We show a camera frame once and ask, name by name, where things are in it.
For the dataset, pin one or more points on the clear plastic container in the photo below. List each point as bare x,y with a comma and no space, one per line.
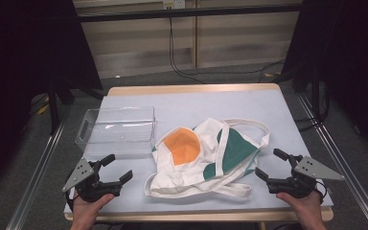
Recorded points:
121,131

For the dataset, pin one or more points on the black curtain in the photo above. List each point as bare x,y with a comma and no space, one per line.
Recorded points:
22,64
354,64

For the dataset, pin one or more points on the person's right hand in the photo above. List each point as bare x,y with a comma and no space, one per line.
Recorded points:
308,209

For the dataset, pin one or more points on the silver metal floor rail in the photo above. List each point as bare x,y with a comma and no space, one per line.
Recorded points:
341,163
35,182

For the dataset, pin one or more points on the wooden table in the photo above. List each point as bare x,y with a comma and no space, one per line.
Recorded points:
188,88

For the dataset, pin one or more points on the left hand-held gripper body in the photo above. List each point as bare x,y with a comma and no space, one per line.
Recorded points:
86,187

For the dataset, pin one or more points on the person's left hand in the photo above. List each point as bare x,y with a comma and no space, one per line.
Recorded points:
84,212

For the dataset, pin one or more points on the black horizontal bar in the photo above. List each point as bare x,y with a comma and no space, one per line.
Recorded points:
188,12

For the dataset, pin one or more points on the black metal stand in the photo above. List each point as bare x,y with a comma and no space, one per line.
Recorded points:
314,96
53,108

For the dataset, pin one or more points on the white orange green tote bag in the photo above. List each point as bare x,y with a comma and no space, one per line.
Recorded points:
182,172

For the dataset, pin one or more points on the light blue table mat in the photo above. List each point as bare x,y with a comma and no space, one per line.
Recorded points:
204,105

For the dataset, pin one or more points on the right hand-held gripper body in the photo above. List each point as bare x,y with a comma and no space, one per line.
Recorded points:
300,185

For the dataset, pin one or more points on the white power outlet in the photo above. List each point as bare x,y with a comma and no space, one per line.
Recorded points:
174,4

